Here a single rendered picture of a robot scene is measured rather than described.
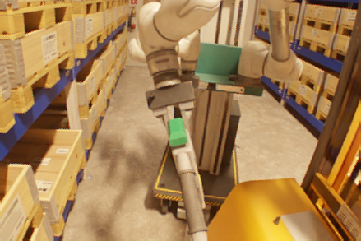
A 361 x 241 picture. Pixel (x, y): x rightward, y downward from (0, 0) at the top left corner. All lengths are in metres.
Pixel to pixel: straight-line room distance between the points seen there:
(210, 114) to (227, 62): 0.46
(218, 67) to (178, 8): 1.16
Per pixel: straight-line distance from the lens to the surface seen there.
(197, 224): 0.49
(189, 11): 0.56
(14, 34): 1.17
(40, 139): 2.33
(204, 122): 1.94
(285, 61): 1.42
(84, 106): 2.29
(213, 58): 1.68
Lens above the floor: 1.69
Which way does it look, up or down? 24 degrees down
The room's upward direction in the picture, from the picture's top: 5 degrees clockwise
